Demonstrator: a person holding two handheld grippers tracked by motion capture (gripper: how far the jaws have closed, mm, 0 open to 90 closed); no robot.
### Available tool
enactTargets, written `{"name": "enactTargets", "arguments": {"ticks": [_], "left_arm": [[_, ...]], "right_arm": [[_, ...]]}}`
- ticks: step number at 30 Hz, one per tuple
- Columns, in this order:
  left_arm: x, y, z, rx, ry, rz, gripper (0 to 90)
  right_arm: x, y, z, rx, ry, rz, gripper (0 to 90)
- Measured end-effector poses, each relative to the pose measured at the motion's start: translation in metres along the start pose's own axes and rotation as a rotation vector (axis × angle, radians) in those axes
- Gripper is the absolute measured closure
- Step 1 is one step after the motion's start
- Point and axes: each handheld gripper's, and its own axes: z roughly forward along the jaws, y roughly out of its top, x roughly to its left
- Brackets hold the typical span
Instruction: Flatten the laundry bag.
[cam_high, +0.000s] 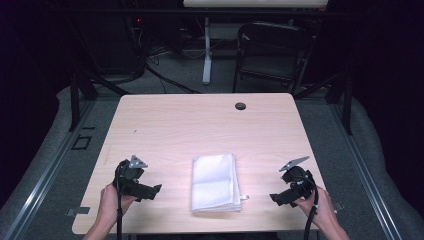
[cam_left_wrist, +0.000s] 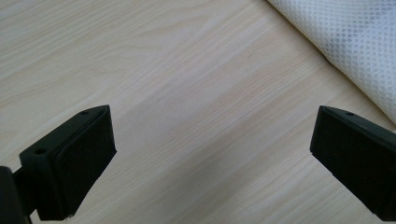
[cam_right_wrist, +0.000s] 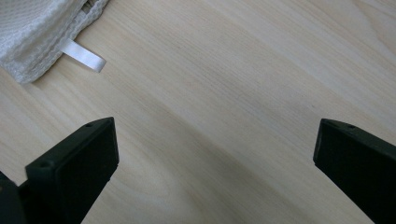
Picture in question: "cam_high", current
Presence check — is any black floor cable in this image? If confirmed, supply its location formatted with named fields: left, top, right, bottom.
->
left=143, top=62, right=202, bottom=95

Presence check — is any black computer tower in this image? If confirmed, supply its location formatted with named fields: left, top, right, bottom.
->
left=81, top=13, right=146, bottom=77

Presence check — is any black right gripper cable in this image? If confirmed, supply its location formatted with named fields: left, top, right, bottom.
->
left=302, top=178, right=320, bottom=240

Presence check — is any grey table edge tab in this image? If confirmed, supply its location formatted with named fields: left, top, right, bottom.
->
left=65, top=206, right=91, bottom=217

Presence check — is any person's right hand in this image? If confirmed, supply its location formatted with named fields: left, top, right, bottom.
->
left=293, top=185, right=338, bottom=232

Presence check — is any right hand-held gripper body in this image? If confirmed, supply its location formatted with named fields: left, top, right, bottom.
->
left=278, top=155, right=316, bottom=201

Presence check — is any white desk leg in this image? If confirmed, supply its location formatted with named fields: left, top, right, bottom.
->
left=201, top=16, right=214, bottom=86

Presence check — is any black folding chair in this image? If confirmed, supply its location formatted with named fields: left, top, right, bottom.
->
left=231, top=21, right=317, bottom=97

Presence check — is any metal floor rail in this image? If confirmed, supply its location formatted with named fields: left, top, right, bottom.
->
left=2, top=99, right=98, bottom=240
left=328, top=99, right=405, bottom=240

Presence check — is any black frame post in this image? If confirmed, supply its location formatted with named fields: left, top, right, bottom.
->
left=67, top=70, right=131, bottom=132
left=292, top=70, right=354, bottom=136

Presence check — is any person's left hand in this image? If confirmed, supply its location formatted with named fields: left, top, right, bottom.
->
left=99, top=182, right=140, bottom=228

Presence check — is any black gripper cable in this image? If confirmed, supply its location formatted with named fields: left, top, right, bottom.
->
left=302, top=178, right=320, bottom=240
left=115, top=161, right=130, bottom=240

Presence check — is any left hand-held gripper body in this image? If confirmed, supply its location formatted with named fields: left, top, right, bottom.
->
left=112, top=154, right=158, bottom=201

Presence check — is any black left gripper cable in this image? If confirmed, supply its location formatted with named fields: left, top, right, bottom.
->
left=115, top=161, right=130, bottom=240

